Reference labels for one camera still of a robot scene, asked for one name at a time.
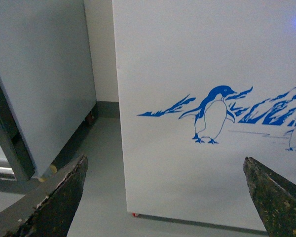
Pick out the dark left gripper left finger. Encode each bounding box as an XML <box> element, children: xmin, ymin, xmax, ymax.
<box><xmin>0</xmin><ymin>155</ymin><xmax>88</xmax><ymax>237</ymax></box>

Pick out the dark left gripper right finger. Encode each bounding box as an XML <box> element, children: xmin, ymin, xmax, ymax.
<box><xmin>243</xmin><ymin>157</ymin><xmax>296</xmax><ymax>237</ymax></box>

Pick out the white blue chest freezer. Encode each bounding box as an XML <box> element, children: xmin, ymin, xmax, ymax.
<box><xmin>112</xmin><ymin>0</ymin><xmax>296</xmax><ymax>231</ymax></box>

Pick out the grey upright cabinet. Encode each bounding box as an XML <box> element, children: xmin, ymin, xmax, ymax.
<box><xmin>0</xmin><ymin>0</ymin><xmax>96</xmax><ymax>177</ymax></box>

